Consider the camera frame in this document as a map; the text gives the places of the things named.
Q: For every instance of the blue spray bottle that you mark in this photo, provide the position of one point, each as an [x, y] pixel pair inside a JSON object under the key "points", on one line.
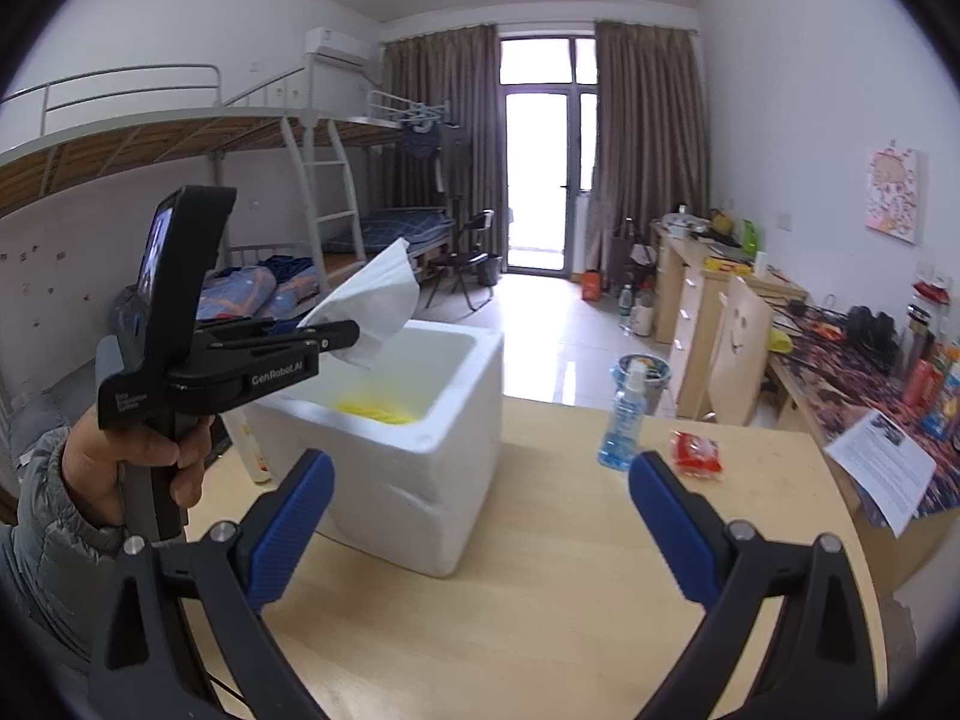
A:
{"points": [[621, 427]]}

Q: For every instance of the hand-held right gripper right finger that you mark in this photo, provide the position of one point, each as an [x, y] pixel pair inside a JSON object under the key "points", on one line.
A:
{"points": [[671, 532]]}

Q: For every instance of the group of toiletry bottles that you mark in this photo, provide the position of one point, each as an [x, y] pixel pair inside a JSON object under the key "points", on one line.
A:
{"points": [[934, 382]]}

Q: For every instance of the desk with printed cover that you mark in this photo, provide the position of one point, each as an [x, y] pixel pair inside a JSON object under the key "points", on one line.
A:
{"points": [[825, 390]]}

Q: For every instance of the orange jug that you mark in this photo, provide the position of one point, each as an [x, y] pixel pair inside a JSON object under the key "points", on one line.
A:
{"points": [[592, 286]]}

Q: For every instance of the wooden chair with smiley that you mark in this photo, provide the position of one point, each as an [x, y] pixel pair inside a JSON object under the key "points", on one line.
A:
{"points": [[739, 360]]}

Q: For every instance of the white lotion pump bottle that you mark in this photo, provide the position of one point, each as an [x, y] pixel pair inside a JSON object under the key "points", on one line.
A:
{"points": [[251, 450]]}

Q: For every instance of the grey metal bunk bed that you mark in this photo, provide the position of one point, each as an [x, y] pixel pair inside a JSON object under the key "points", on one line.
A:
{"points": [[390, 120], [150, 142]]}

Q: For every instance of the brown curtain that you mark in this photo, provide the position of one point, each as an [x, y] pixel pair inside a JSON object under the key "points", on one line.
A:
{"points": [[450, 90], [652, 150]]}

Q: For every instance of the person's left forearm grey sleeve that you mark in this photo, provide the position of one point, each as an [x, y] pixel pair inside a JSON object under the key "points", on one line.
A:
{"points": [[52, 555]]}

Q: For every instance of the person's left hand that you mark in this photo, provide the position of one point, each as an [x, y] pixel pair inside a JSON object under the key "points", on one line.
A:
{"points": [[97, 457]]}

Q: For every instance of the black headphones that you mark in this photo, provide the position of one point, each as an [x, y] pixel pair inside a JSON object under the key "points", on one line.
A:
{"points": [[874, 334]]}

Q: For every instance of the printed paper sheet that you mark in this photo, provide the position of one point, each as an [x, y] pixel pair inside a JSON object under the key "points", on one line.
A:
{"points": [[885, 469]]}

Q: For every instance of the green bottle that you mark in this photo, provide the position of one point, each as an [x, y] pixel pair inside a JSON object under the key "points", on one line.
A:
{"points": [[750, 236]]}

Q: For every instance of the black folding chair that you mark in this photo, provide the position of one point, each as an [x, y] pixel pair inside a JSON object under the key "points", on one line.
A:
{"points": [[465, 259]]}

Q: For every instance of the pink cartoon wall poster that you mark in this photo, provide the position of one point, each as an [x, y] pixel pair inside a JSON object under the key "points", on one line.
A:
{"points": [[892, 191]]}

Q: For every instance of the blue plaid mattress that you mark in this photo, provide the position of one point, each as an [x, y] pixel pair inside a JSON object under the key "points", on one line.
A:
{"points": [[397, 225]]}

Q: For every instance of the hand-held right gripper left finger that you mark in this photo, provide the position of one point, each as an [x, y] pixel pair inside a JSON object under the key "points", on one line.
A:
{"points": [[292, 532]]}

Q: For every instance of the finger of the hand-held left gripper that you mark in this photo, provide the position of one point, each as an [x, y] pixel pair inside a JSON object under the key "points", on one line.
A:
{"points": [[300, 339], [240, 328]]}

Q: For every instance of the red snack packet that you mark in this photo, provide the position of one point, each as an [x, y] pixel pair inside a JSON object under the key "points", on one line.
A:
{"points": [[697, 456]]}

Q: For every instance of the white foam box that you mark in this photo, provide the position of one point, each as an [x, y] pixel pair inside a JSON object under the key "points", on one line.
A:
{"points": [[420, 480]]}

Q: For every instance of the glass balcony door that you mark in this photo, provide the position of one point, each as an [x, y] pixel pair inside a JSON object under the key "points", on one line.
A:
{"points": [[540, 180]]}

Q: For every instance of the wooden desk with drawers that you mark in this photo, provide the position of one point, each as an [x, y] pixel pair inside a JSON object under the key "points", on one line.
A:
{"points": [[690, 315]]}

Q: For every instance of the dark waste bin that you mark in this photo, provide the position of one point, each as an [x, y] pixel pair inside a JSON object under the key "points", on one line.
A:
{"points": [[489, 270]]}

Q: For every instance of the dark hanging clothes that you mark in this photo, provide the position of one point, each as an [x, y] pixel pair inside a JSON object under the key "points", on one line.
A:
{"points": [[427, 150]]}

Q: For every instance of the white tissue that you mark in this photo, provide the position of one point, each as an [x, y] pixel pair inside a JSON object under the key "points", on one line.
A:
{"points": [[375, 300]]}

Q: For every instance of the blue plastic bucket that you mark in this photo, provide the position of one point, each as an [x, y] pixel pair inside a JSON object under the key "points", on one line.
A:
{"points": [[656, 379]]}

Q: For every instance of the white air conditioner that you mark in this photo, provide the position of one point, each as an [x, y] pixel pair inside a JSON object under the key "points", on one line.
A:
{"points": [[337, 46]]}

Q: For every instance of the blue star-print quilt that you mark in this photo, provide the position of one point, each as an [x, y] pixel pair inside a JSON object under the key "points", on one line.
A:
{"points": [[255, 292]]}

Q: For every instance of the grey bunk bed ladder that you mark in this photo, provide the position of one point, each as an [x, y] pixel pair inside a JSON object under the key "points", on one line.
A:
{"points": [[330, 180]]}

